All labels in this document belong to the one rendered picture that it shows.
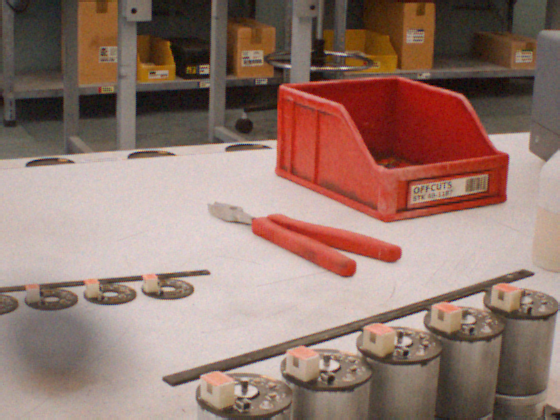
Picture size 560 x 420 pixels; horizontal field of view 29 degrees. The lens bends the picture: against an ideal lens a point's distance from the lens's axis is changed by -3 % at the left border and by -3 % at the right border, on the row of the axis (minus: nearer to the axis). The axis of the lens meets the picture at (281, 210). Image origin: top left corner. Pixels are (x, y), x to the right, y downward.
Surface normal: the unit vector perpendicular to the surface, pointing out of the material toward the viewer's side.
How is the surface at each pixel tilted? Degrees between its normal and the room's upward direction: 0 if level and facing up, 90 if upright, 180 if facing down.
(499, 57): 88
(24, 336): 0
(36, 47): 90
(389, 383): 90
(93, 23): 91
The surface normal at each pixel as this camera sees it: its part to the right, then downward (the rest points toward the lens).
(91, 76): 0.44, 0.26
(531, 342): 0.12, 0.29
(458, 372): -0.23, 0.27
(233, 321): 0.04, -0.96
